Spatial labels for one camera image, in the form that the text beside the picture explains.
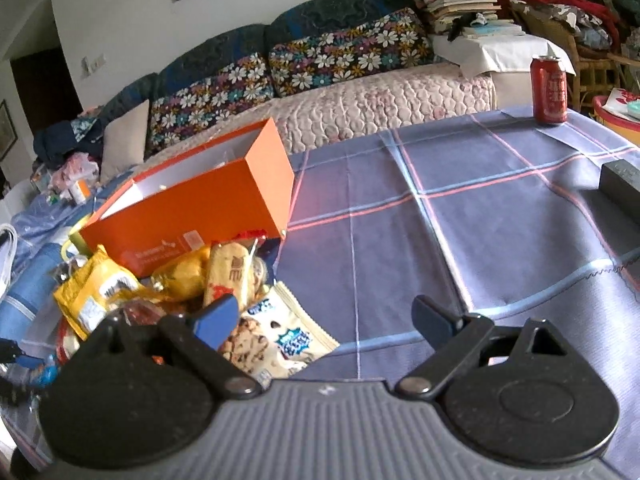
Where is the white cloth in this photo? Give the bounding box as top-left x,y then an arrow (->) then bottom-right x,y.
432,32 -> 576,78

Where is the red cloth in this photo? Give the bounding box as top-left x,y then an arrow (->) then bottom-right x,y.
502,0 -> 608,26

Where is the pile of clothing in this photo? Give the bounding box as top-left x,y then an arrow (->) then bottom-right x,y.
32,117 -> 108,203

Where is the beige pillow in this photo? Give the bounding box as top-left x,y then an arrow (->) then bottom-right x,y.
100,99 -> 151,183

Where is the white wall switch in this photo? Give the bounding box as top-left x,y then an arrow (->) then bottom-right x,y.
81,52 -> 108,78

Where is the orange cardboard box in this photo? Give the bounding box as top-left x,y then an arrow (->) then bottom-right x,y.
79,117 -> 296,278

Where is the stack of books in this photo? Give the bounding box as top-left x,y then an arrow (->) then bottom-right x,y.
425,0 -> 503,36

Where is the black rectangular box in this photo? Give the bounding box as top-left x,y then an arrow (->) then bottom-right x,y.
599,159 -> 640,203

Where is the blue plaid tablecloth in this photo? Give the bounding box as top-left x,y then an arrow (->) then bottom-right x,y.
0,105 -> 640,480

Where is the wicker chair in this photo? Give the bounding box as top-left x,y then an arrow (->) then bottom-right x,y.
510,2 -> 640,111

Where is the pink quilted sofa cover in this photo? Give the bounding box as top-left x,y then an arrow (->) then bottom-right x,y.
250,62 -> 498,153

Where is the green mug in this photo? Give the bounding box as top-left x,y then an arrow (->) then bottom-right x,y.
61,225 -> 101,261

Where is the beige biscuit packet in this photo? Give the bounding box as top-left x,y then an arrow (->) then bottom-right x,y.
202,241 -> 251,311

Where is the orange-yellow snack packet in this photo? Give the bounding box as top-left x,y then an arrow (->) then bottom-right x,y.
150,245 -> 213,303

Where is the yellow snack packet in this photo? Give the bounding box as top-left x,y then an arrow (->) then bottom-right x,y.
52,245 -> 143,341

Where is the red plastic basin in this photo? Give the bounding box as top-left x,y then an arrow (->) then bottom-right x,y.
592,87 -> 640,148

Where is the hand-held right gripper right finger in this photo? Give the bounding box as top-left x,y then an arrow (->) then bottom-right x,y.
394,295 -> 572,397

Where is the dark blue sofa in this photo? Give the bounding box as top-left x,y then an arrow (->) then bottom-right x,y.
32,0 -> 501,171

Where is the large floral cushion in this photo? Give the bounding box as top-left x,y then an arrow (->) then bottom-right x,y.
267,7 -> 433,98

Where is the dark red snack packet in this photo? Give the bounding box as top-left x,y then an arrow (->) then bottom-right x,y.
117,300 -> 171,328

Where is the red drink can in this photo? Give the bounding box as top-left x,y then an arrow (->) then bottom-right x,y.
531,54 -> 569,125

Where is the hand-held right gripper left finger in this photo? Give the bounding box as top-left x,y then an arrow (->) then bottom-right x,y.
92,294 -> 262,401

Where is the blue striped bag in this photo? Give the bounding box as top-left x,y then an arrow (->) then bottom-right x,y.
0,242 -> 66,341

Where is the small floral cushion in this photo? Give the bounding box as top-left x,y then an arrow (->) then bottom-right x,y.
147,55 -> 276,156

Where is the chocolate chip cookie packet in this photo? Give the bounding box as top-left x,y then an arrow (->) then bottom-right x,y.
217,280 -> 341,381

